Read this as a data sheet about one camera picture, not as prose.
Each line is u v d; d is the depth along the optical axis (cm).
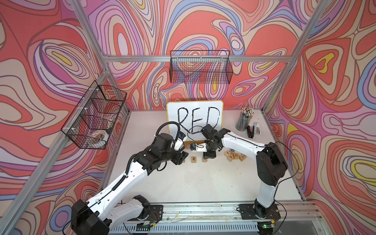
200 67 96
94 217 38
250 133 102
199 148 77
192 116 88
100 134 72
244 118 98
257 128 105
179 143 65
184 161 69
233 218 73
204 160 91
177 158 65
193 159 91
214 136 66
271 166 48
